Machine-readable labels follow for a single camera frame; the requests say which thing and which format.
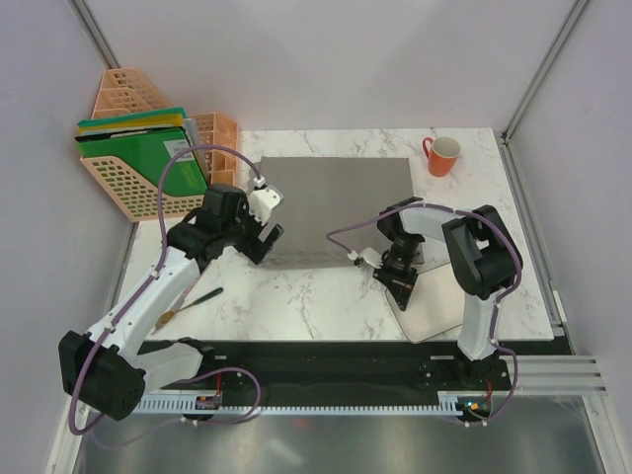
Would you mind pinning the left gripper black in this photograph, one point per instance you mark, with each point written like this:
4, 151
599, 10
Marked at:
254, 248

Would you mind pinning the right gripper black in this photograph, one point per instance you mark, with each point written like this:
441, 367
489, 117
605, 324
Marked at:
401, 286

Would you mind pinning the white rectangular plate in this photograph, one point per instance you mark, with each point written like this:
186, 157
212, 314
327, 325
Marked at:
434, 308

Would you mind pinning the grey placemat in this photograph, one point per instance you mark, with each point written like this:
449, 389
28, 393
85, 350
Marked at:
321, 194

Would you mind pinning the orange mug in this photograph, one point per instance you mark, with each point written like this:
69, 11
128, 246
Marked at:
441, 153

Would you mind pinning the gold fork green handle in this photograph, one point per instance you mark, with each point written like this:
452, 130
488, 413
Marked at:
169, 315

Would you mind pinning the knife pink handle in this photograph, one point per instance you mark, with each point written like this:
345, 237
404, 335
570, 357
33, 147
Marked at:
188, 289

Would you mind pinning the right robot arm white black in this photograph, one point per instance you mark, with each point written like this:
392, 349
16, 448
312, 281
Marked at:
484, 261

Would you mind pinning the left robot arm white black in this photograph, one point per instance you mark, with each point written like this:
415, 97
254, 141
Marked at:
103, 368

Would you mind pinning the yellow folder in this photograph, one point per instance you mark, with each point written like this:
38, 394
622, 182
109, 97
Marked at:
171, 116

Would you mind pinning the green folder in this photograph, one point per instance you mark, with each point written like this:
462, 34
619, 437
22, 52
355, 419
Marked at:
148, 151

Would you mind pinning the peach file organizer rack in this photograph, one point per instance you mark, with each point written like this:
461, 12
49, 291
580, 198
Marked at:
213, 137

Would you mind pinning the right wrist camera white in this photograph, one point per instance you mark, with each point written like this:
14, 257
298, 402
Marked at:
367, 256

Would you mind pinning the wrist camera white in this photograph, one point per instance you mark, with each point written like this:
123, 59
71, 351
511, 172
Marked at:
262, 202
367, 256

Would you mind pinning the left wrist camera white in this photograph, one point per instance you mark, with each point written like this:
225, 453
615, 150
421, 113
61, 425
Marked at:
262, 202

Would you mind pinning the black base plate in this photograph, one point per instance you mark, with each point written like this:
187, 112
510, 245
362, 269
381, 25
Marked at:
335, 371

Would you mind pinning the white cable duct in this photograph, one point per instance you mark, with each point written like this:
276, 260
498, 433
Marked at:
181, 402

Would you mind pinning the right aluminium frame post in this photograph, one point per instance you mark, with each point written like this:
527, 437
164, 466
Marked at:
552, 54

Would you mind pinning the aluminium frame post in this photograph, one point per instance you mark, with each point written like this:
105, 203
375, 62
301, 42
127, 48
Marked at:
552, 54
95, 33

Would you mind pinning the aluminium rail profile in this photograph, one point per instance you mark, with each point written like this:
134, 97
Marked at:
558, 375

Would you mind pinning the left aluminium frame post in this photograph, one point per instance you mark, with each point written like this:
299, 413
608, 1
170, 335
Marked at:
95, 33

